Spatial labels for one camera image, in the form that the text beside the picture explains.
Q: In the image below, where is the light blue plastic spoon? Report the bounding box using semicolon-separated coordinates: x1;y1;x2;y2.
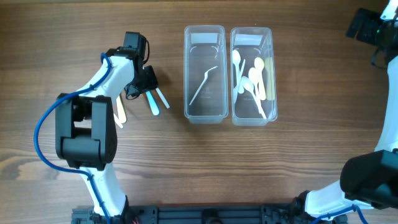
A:
232;50;246;94

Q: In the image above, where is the light blue plastic fork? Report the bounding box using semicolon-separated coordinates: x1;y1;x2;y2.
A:
146;91;160;116

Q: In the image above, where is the left clear plastic container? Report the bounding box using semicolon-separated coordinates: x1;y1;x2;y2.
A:
183;25;228;124

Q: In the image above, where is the left blue cable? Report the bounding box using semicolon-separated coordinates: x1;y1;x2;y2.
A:
33;52;113;224

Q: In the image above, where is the clear plastic container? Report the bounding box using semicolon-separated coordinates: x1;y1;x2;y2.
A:
230;27;277;126
183;25;228;124

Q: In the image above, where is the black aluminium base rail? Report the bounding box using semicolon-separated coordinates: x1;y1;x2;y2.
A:
71;202;348;224

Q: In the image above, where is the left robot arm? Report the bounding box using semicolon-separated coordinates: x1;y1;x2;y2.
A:
55;32;157;223

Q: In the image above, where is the white plastic fork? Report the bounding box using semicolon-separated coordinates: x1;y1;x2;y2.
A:
155;88;170;109
113;114;124;129
189;66;218;106

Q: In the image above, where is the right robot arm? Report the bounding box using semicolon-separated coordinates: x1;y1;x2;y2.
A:
289;1;397;223

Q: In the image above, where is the yellow plastic spoon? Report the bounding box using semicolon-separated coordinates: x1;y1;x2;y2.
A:
254;57;266;101

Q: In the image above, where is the white spoon container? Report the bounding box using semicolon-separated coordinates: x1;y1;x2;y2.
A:
241;77;267;119

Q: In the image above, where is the right clear plastic container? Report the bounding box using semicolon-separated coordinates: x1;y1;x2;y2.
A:
230;27;277;126

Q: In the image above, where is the yellow plastic fork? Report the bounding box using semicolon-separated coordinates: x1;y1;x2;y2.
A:
116;96;127;124

